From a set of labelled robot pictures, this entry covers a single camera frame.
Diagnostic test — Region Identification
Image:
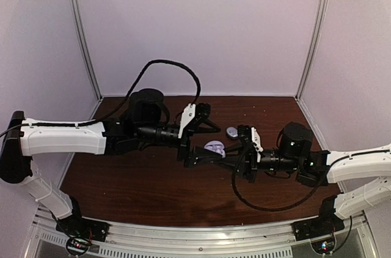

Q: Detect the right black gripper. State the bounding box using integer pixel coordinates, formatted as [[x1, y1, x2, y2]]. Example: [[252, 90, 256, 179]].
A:
[[213, 142, 300, 185]]

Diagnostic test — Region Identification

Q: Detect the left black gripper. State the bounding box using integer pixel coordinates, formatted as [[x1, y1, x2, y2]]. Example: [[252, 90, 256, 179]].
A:
[[137, 118, 222, 168]]

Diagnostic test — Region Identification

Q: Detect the round lilac earbud case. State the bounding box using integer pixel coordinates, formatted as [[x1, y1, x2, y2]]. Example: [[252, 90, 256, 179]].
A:
[[204, 140, 225, 158]]

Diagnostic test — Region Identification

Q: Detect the grey-purple earbud charging case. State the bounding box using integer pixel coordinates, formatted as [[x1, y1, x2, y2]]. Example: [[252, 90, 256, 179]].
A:
[[226, 127, 238, 140]]

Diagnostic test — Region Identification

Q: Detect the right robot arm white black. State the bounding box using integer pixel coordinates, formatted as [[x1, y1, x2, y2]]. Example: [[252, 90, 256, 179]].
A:
[[214, 122, 390, 235]]

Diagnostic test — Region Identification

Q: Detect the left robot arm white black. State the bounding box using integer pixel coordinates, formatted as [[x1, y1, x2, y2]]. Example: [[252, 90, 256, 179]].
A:
[[1, 89, 221, 236]]

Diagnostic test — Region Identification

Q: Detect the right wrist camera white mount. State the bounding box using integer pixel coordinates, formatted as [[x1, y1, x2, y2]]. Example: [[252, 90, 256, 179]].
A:
[[238, 125, 264, 164]]

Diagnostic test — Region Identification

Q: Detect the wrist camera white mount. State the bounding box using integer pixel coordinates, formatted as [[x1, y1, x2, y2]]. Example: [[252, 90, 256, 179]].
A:
[[178, 103, 211, 139], [238, 125, 264, 164]]

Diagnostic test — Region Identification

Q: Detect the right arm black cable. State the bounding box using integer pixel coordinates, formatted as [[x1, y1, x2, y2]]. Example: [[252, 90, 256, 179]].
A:
[[231, 150, 318, 212]]

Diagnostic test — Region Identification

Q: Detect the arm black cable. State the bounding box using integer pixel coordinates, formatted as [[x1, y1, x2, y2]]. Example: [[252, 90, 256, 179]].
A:
[[231, 150, 318, 212], [0, 59, 202, 136]]

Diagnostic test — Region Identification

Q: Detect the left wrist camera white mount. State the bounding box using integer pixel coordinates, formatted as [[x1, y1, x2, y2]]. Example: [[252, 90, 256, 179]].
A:
[[178, 103, 211, 139]]

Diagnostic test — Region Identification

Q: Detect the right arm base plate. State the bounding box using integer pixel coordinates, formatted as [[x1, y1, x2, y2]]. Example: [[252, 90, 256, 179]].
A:
[[292, 217, 345, 241]]

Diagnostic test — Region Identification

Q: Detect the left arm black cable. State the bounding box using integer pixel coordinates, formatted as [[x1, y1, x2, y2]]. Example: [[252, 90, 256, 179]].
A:
[[0, 59, 202, 136]]

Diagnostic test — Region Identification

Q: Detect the front aluminium rail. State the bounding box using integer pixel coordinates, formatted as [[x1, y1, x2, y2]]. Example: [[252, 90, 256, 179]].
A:
[[22, 207, 380, 257]]

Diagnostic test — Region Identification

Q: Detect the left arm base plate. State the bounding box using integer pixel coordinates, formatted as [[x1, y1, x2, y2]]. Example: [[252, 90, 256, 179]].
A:
[[56, 218, 109, 242]]

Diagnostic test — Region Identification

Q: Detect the right aluminium frame post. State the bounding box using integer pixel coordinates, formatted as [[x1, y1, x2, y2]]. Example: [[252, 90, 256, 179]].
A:
[[295, 0, 329, 101]]

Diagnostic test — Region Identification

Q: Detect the aluminium frame post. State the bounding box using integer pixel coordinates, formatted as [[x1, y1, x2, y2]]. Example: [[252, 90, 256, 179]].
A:
[[295, 0, 329, 101], [70, 0, 103, 101]]

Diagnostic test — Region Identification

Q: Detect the left aluminium frame post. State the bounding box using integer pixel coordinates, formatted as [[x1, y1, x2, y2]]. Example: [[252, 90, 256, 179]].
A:
[[70, 0, 103, 101]]

